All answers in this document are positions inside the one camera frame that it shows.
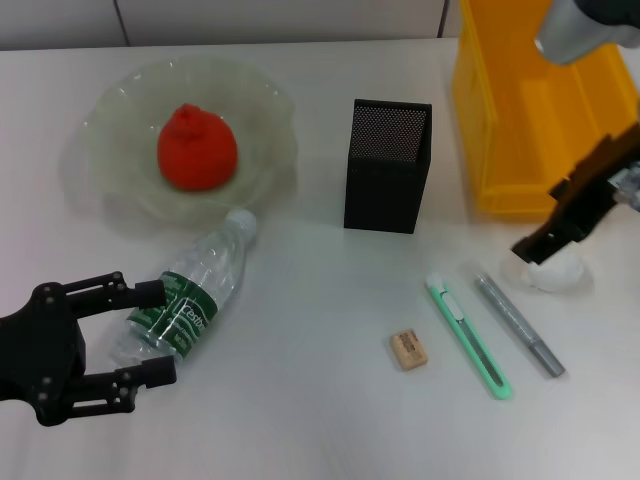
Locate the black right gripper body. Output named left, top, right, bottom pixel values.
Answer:
left=548, top=118, right=640, bottom=245

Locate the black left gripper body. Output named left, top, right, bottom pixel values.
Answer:
left=0, top=282, right=92, bottom=427

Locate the white paper ball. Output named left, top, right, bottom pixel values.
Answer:
left=519, top=251, right=586, bottom=293

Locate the clear green-label water bottle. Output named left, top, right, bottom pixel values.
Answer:
left=112, top=208, right=259, bottom=370

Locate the grey marker pen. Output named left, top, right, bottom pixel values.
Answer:
left=473, top=273, right=567, bottom=379

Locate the green utility knife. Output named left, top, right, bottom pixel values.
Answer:
left=424, top=271, right=514, bottom=401

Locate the orange fruit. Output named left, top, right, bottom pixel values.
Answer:
left=156, top=103, right=239, bottom=193

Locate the beige eraser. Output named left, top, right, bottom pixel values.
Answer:
left=388, top=328, right=430, bottom=372

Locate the green glass fruit plate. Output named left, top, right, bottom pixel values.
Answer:
left=62, top=55, right=300, bottom=230

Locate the black mesh pen holder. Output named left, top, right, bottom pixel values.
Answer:
left=342, top=98, right=433, bottom=235

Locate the yellow plastic bin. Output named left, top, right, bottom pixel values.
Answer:
left=452, top=0, right=640, bottom=221

